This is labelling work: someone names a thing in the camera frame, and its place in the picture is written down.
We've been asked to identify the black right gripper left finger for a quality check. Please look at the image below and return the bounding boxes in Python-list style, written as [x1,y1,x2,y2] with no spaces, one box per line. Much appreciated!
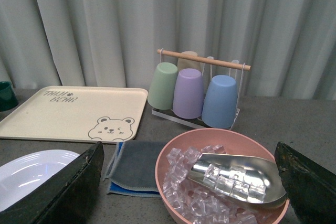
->
[1,142,104,223]

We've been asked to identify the pink bowl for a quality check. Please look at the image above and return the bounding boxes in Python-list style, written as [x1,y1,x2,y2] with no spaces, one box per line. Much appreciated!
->
[155,128,275,223]

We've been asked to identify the clear ice cubes pile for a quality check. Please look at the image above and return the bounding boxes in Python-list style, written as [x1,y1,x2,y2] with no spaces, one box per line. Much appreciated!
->
[163,145,271,223]

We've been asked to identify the metal ice scoop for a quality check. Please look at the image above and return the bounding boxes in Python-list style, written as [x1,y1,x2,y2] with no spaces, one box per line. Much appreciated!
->
[187,153,287,212]

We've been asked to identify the beige plastic cup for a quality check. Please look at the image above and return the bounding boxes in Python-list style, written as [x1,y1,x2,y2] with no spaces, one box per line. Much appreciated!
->
[177,51,201,71]

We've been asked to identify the grey blue folded cloth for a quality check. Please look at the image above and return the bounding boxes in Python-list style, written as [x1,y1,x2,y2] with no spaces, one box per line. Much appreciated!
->
[104,140,165,198]

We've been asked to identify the white round plate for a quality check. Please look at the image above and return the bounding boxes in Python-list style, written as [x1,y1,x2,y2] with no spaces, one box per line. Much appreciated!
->
[1,150,79,211]

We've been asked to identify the grey white curtain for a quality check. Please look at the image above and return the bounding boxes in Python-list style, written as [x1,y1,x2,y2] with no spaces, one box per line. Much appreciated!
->
[1,0,335,100]

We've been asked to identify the cream bear serving tray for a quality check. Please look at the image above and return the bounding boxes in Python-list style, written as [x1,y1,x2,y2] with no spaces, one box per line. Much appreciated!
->
[1,86,148,144]

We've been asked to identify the dark green mug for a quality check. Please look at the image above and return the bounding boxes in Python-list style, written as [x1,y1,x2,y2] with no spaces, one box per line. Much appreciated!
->
[0,81,18,112]

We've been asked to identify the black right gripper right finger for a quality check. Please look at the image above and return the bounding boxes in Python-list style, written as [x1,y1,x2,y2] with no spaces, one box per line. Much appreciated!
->
[274,142,335,223]

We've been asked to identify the white cup rack wooden handle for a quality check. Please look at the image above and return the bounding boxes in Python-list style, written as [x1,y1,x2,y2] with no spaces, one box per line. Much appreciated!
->
[152,48,251,130]

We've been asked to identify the purple plastic cup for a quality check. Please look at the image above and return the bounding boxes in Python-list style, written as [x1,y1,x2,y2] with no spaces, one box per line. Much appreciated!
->
[173,68,204,119]

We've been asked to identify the blue plastic cup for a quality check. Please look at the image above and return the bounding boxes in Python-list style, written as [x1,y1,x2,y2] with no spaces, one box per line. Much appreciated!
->
[202,75,237,129]

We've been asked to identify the green plastic cup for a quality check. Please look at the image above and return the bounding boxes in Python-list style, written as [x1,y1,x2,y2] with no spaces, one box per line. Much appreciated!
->
[148,62,178,110]

